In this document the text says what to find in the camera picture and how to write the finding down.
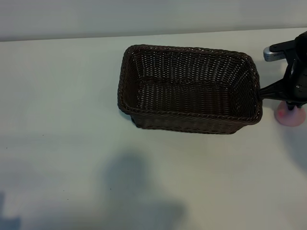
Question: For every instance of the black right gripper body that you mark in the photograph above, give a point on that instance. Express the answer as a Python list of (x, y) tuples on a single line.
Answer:
[(283, 92)]

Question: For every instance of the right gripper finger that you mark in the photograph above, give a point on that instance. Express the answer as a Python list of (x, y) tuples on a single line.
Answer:
[(291, 106), (302, 105)]

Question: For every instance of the pink peach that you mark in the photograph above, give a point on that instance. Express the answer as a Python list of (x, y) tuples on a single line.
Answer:
[(290, 118)]

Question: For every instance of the dark brown wicker basket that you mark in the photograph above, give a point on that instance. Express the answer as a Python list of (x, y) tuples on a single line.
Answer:
[(187, 95)]

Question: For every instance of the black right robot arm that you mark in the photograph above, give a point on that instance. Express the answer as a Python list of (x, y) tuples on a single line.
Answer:
[(299, 55)]

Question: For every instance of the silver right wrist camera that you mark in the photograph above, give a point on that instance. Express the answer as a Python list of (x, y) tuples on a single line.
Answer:
[(273, 55)]

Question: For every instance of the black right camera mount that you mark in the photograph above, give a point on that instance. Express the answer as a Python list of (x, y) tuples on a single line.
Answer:
[(285, 45)]

